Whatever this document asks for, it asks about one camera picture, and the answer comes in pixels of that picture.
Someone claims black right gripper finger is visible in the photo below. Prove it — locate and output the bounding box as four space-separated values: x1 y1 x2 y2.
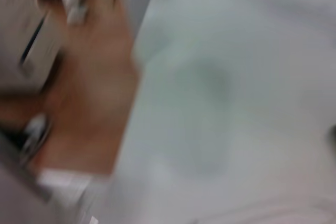
326 125 336 143

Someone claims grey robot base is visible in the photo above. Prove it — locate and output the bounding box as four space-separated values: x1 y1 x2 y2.
0 0 68 96

